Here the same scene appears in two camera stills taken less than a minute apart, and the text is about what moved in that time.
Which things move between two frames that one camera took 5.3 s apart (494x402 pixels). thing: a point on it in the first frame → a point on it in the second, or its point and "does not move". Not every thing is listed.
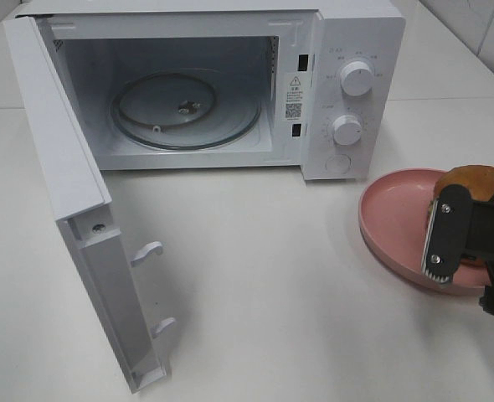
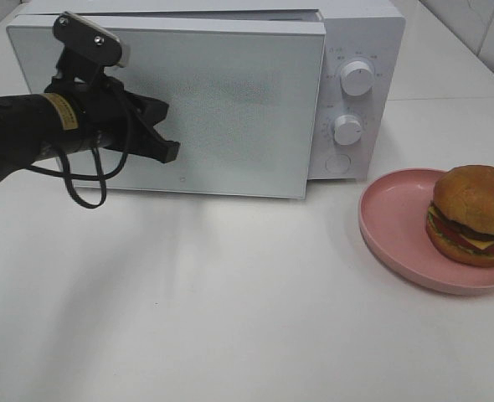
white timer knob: (347, 130) does not move
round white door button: (338, 164) does not move
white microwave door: (81, 201) → (246, 101)
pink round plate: (393, 213) does not move
